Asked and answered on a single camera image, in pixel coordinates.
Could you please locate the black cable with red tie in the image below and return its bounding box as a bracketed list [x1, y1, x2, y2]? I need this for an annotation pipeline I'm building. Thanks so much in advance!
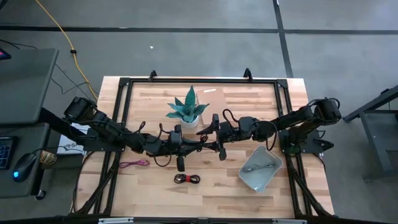
[173, 173, 201, 185]

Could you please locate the grey metal stand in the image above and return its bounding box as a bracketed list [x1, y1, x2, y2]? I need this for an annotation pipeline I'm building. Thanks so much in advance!
[343, 85, 398, 181]

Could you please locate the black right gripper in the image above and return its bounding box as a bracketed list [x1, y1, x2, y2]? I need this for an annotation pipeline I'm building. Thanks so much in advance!
[196, 113, 242, 162]

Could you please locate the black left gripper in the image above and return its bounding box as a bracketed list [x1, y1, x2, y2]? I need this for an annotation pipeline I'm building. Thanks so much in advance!
[160, 124, 203, 172]

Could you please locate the thin black floor cable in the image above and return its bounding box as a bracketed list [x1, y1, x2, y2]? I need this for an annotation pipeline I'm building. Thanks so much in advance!
[0, 39, 98, 101]

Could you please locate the green striped snake plant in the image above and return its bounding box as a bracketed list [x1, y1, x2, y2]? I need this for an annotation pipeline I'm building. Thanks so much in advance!
[165, 85, 210, 124]

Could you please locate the grey desk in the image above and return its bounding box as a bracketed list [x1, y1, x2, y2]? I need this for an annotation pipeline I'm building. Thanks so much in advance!
[0, 48, 59, 200]

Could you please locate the yellow floor cable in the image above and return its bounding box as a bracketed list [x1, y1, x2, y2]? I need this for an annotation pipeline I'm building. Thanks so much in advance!
[35, 0, 99, 101]

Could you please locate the black computer mouse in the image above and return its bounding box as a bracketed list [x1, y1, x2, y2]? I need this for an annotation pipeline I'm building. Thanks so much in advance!
[12, 152, 37, 183]

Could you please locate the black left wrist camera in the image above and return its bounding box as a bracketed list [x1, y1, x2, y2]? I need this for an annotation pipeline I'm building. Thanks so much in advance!
[169, 132, 183, 147]

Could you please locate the white plastic bin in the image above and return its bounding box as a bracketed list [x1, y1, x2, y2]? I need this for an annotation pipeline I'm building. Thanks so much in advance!
[238, 144, 284, 193]

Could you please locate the black keyboard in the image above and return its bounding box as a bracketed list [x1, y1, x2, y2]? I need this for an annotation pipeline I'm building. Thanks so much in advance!
[0, 136, 16, 170]

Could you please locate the white printed box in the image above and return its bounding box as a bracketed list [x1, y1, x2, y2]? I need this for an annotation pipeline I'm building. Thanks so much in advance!
[57, 123, 91, 156]

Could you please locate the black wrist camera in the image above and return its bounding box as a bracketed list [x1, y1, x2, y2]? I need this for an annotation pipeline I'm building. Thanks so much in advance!
[220, 121, 237, 140]
[169, 132, 183, 147]

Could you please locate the brown round tin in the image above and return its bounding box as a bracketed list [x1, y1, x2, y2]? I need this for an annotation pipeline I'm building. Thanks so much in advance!
[40, 150, 58, 166]

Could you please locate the pink braided USB-C cable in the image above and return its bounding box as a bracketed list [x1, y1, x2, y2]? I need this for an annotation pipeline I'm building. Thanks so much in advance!
[119, 159, 150, 169]

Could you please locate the white plant pot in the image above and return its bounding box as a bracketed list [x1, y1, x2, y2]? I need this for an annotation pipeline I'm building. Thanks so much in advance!
[179, 114, 200, 129]

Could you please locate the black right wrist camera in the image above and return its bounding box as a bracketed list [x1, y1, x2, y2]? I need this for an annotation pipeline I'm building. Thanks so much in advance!
[220, 121, 237, 140]

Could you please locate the black metal table frame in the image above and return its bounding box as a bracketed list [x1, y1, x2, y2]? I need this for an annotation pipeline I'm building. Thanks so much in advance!
[73, 67, 335, 224]

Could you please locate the brown cardboard sheet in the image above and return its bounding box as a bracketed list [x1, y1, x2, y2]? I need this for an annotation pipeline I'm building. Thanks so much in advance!
[196, 87, 229, 125]

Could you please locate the black USB-C cable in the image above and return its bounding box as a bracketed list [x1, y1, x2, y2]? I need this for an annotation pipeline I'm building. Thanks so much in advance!
[242, 163, 277, 174]

